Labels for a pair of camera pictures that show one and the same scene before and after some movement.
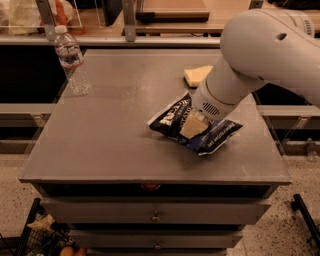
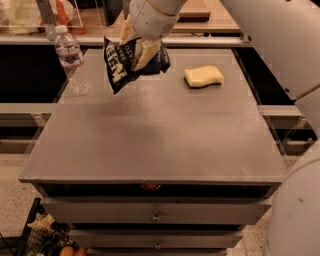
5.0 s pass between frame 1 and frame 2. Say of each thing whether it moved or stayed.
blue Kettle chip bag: moved
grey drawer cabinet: stayed
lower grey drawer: stayed
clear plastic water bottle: stayed
